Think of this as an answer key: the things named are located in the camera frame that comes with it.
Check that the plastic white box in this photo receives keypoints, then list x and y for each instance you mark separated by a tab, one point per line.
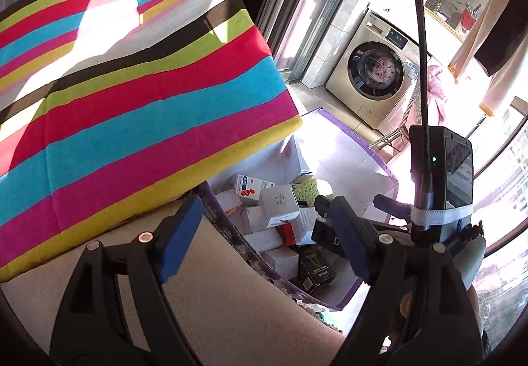
264	240

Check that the small white box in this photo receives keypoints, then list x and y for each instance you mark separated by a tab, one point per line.
229	200

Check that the white box red blue label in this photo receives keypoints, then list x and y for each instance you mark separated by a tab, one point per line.
247	184

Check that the hanging cream dark garment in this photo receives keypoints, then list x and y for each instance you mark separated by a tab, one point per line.
501	40

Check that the red patterned box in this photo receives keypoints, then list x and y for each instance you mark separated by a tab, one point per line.
286	233

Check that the person's right hand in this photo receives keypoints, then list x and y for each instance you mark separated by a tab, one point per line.
406	306

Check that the beige cushion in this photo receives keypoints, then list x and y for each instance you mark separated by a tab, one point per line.
231	308

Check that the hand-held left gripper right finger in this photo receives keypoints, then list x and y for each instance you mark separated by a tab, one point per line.
350	234

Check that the gold washing machine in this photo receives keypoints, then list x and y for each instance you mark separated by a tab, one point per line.
371	102

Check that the white purple-edged bin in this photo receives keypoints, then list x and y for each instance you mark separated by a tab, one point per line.
350	159

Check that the black box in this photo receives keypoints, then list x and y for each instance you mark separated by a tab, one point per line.
315	269

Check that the orange tissue pack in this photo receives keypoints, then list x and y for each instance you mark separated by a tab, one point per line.
233	211

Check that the striped colourful blanket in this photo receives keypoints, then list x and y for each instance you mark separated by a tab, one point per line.
144	122

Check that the white cube box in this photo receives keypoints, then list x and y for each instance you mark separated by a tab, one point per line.
280	205

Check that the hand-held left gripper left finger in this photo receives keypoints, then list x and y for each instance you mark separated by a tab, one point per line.
181	238

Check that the long white printed box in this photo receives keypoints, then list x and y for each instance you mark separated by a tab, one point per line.
307	225

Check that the tall white box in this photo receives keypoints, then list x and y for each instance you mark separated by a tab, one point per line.
282	263

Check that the white box pink circle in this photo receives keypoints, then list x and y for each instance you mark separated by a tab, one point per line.
293	155

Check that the pink cloth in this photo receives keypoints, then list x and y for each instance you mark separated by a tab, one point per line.
437	89

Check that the green sponge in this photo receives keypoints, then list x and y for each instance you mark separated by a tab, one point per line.
307	188

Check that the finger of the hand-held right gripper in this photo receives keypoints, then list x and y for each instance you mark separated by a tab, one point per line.
392	205
324	234

